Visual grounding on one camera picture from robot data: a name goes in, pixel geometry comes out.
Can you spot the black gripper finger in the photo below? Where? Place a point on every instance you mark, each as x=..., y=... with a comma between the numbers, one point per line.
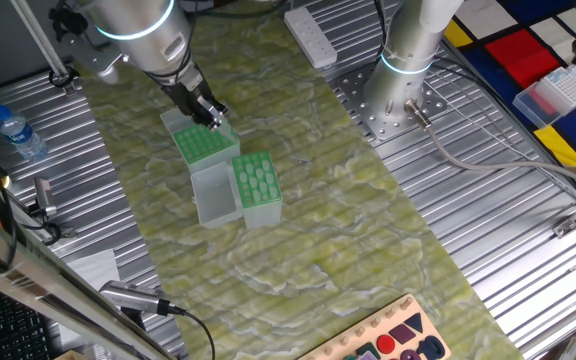
x=217, y=110
x=205, y=119

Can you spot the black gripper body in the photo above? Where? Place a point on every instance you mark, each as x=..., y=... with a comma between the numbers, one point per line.
x=188, y=97

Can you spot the clear tip box green rack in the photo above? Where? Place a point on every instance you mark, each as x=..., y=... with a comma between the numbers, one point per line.
x=203, y=145
x=215, y=200

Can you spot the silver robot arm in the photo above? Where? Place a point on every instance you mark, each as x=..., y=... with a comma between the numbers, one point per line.
x=138, y=30

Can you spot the white power strip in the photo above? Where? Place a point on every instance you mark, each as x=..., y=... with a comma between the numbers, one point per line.
x=310, y=37

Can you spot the black pole base clamp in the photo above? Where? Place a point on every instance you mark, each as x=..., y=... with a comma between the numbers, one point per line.
x=63, y=77

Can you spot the green marble pattern mat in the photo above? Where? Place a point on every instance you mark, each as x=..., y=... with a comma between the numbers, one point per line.
x=318, y=225

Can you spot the slanted aluminium pole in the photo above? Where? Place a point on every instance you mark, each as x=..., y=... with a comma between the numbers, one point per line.
x=40, y=40

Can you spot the clear water bottle blue cap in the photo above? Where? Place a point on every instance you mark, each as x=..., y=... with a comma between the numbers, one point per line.
x=20, y=135

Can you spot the white paper sheet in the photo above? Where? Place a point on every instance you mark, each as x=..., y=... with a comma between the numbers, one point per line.
x=95, y=270

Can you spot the small brown cardboard box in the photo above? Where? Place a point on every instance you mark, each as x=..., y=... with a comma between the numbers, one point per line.
x=70, y=356

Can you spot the teal puzzle piece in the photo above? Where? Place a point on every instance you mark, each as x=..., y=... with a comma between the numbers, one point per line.
x=367, y=349

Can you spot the red circle puzzle piece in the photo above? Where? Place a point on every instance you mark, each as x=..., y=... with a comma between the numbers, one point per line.
x=386, y=344

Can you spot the black keyboard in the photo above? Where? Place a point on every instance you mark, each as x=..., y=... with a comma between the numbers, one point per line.
x=8, y=330

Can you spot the lilac puzzle piece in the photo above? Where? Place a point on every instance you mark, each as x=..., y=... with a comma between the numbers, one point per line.
x=369, y=357

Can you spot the purple square puzzle piece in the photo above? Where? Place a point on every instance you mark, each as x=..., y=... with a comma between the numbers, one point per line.
x=402, y=334

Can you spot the navy triangle puzzle piece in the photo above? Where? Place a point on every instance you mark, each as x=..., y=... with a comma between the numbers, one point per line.
x=415, y=322

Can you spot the colour block patterned mat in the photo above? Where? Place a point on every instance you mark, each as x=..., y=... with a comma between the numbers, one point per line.
x=523, y=60

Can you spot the wooden shape puzzle board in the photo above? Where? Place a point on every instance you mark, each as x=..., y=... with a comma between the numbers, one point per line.
x=435, y=331

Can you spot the blue rounded puzzle piece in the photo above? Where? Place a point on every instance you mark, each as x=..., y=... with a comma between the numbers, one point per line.
x=422, y=345

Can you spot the magenta round puzzle piece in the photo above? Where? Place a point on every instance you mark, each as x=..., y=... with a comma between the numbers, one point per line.
x=410, y=356

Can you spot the clear box white tip rack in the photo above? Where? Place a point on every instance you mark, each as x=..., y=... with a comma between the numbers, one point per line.
x=565, y=89

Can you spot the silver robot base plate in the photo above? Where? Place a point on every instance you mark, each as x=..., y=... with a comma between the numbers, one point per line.
x=375, y=127

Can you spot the silver camera on black clamp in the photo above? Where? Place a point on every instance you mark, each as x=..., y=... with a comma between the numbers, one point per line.
x=44, y=195

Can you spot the silver depth camera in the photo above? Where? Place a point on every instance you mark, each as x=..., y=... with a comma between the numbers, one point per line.
x=130, y=296

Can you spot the aluminium frame beam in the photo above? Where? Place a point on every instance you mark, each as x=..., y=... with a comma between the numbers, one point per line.
x=28, y=272

